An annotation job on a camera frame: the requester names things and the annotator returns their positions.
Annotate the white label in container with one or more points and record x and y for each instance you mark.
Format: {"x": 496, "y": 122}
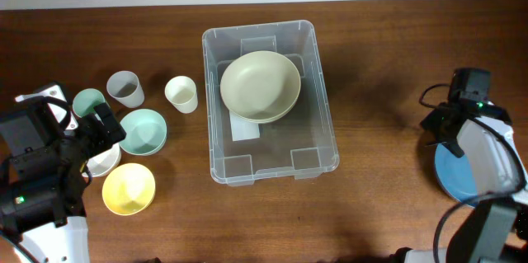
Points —
{"x": 242, "y": 129}

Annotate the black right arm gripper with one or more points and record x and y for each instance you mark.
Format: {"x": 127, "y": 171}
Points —
{"x": 430, "y": 121}

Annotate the green plastic cup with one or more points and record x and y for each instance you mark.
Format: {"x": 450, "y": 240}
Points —
{"x": 85, "y": 101}

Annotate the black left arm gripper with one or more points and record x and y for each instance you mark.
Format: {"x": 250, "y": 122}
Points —
{"x": 91, "y": 126}

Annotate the green plastic bowl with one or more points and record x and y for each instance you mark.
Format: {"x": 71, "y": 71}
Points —
{"x": 146, "y": 132}

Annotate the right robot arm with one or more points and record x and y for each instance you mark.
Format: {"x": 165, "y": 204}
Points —
{"x": 475, "y": 147}

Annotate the clear plastic storage container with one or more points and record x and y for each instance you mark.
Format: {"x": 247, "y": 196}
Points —
{"x": 302, "y": 144}

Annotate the cream plastic cup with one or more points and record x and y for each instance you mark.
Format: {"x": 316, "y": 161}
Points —
{"x": 181, "y": 92}

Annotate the white plastic bowl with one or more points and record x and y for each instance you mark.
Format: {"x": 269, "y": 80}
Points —
{"x": 104, "y": 163}

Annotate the yellow plastic bowl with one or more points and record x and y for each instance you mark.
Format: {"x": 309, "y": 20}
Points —
{"x": 129, "y": 189}

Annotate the beige bowl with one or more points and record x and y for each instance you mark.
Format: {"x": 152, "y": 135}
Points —
{"x": 260, "y": 79}
{"x": 261, "y": 115}

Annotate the blue plastic bowl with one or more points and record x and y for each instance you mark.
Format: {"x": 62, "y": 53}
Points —
{"x": 454, "y": 175}

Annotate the grey translucent plastic cup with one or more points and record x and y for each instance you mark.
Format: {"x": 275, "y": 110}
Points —
{"x": 124, "y": 86}

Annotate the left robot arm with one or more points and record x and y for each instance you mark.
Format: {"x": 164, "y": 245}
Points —
{"x": 43, "y": 179}

